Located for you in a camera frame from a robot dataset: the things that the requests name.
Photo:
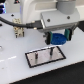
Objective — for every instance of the right metal peg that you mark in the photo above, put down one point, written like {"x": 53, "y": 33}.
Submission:
{"x": 51, "y": 51}

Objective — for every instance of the beige connector block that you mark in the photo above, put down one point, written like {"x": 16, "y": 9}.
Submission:
{"x": 19, "y": 32}

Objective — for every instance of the left metal peg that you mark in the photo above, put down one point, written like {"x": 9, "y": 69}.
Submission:
{"x": 34, "y": 56}

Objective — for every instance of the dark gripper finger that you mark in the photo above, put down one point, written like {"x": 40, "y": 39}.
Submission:
{"x": 68, "y": 34}
{"x": 49, "y": 36}

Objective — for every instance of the metal peg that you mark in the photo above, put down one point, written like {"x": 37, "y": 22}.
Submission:
{"x": 34, "y": 56}
{"x": 51, "y": 51}

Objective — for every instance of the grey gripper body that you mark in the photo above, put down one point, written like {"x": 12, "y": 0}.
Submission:
{"x": 55, "y": 20}

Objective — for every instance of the blue gear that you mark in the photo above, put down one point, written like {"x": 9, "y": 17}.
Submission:
{"x": 58, "y": 39}

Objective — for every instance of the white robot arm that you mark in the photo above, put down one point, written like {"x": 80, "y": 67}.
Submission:
{"x": 31, "y": 10}

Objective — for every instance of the black-framed peg base plate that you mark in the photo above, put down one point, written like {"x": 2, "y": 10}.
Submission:
{"x": 43, "y": 56}

